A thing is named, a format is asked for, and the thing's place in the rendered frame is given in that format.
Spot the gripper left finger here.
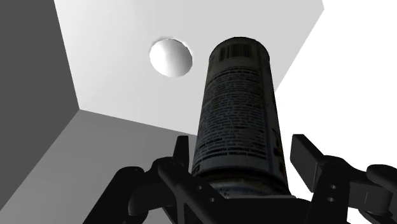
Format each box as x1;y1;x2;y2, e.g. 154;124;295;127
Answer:
83;135;225;224

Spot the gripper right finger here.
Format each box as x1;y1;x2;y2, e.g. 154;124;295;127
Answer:
289;134;397;224

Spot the dark grey printed spray can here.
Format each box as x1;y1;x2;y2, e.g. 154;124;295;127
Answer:
190;36;292;199

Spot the round white ceiling light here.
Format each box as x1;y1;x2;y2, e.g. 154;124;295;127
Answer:
148;38;193;78

